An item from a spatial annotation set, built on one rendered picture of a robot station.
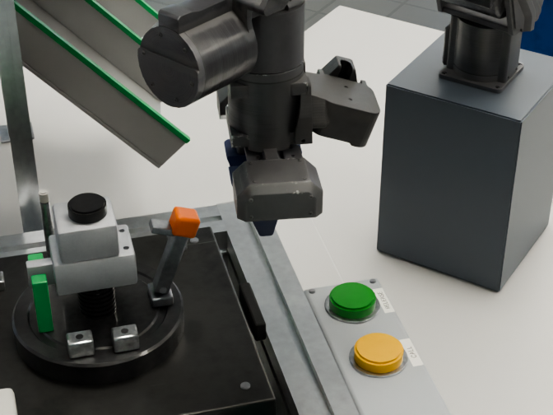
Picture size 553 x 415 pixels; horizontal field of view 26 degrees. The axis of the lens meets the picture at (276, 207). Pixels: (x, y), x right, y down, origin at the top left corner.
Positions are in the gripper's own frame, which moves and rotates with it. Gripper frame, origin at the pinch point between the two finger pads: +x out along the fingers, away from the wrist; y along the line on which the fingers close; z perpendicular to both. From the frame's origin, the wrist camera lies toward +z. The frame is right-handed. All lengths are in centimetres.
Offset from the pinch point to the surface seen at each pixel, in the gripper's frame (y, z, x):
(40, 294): -3.1, -18.1, 5.6
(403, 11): 263, 74, 99
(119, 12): 48.0, -11.1, 4.1
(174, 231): -0.7, -7.3, 2.2
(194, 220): -0.5, -5.7, 1.4
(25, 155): 18.2, -20.3, 5.1
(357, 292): 1.2, 8.1, 11.0
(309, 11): 267, 45, 99
